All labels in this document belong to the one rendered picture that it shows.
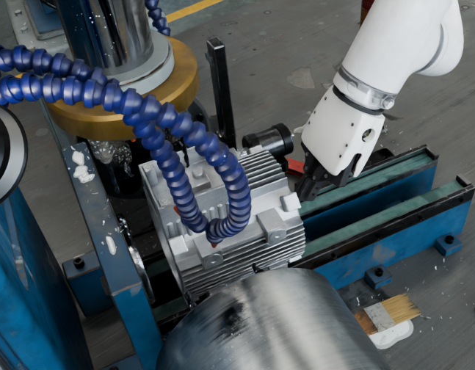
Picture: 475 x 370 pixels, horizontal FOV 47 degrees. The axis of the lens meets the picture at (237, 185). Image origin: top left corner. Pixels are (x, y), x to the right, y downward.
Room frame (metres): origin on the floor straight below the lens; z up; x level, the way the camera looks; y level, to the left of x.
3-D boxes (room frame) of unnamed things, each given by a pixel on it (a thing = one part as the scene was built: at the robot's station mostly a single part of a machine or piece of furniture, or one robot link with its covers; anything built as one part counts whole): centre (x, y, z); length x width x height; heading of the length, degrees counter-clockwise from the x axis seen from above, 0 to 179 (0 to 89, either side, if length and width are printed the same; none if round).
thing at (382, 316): (0.50, -0.19, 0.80); 0.21 x 0.05 x 0.01; 107
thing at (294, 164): (0.91, -0.14, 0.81); 0.09 x 0.03 x 0.02; 54
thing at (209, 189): (0.58, 0.07, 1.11); 0.12 x 0.11 x 0.07; 108
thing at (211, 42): (0.74, 0.00, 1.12); 0.04 x 0.03 x 0.26; 110
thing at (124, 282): (0.52, 0.23, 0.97); 0.30 x 0.11 x 0.34; 20
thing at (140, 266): (0.54, 0.17, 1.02); 0.15 x 0.02 x 0.15; 20
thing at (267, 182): (0.59, 0.03, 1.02); 0.20 x 0.19 x 0.19; 108
